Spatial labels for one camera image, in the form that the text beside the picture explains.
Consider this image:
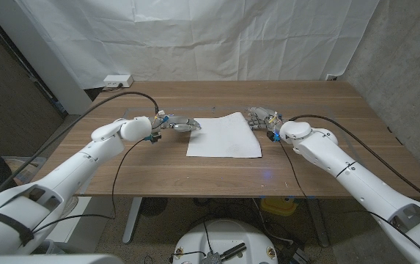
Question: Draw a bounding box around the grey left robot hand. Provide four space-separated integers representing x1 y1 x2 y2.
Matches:
150 111 202 137

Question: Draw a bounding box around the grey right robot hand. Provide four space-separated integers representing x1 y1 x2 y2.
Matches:
246 106 286 136

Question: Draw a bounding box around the small white canvas paper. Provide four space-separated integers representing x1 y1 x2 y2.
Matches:
185 111 263 159

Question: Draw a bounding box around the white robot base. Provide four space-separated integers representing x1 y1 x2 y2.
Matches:
172 219 279 264

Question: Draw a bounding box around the white power strip box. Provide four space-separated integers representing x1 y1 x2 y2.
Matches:
103 74 134 89

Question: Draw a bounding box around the black round floor fan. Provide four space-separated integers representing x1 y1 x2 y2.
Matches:
139 197 169 217

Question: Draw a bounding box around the white wrinkled backdrop sheet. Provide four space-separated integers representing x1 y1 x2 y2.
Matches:
13 0 381 90

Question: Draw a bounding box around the yellow object under table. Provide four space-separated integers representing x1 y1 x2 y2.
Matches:
259 197 299 216

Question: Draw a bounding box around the white table leg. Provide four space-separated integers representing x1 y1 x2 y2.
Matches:
122 197 144 244

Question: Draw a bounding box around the grey table leg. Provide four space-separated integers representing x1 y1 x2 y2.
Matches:
306 197 331 247

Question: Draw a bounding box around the black tool on base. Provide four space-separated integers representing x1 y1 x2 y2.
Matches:
221 241 248 262

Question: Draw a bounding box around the clear plastic storage bin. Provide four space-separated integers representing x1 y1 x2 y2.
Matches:
0 155 48 184

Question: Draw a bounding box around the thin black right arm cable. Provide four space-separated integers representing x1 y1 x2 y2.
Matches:
278 140 420 257

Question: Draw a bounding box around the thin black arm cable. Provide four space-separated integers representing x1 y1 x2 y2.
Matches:
278 140 420 257
32 138 148 234

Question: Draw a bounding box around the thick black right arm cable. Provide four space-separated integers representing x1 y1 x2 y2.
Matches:
288 114 420 212

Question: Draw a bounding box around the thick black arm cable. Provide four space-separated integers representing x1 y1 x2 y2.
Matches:
288 114 420 212
0 90 160 197

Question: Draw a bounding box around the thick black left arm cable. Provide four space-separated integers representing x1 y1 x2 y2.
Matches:
0 90 160 197

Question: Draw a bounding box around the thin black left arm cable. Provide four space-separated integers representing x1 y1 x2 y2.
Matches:
32 138 148 234

